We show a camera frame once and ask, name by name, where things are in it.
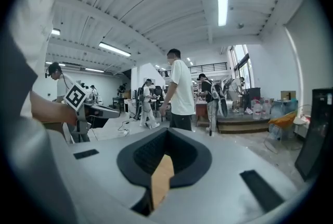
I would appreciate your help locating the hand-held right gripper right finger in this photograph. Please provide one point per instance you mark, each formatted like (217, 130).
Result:
(221, 165)

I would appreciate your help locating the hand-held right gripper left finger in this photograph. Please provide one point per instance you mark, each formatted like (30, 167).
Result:
(104, 178)

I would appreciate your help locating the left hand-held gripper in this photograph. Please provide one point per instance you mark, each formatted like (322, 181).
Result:
(75, 96)

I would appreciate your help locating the person's left forearm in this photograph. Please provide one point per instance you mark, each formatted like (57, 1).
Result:
(52, 111)

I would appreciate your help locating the round wooden table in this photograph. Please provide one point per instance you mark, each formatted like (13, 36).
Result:
(161, 181)

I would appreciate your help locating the raised wooden platform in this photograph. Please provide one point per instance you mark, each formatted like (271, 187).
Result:
(242, 124)

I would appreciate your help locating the brown wooden cabinet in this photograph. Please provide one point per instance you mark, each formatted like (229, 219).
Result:
(201, 113)

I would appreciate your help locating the white and black backpack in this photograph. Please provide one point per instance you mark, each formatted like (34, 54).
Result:
(219, 100)

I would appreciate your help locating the large clear water jug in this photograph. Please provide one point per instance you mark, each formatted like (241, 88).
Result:
(266, 109)
(257, 111)

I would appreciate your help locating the clear chair with orange cushion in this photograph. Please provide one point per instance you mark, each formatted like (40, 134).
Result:
(282, 120)

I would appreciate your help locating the black dresser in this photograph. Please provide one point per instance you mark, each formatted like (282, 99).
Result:
(253, 96)

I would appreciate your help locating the blue plastic wrapped pack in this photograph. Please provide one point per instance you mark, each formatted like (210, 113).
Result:
(284, 107)

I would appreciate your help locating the small white round table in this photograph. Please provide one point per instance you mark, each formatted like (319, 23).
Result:
(301, 122)

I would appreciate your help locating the cardboard box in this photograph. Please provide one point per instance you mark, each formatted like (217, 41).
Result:
(288, 96)

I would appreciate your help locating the black mezzanine railing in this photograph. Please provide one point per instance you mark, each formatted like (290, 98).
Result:
(208, 67)

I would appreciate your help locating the black glass-door cabinet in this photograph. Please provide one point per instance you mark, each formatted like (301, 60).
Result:
(316, 134)

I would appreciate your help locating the person's cream t-shirt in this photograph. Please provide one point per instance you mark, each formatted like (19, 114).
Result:
(31, 9)

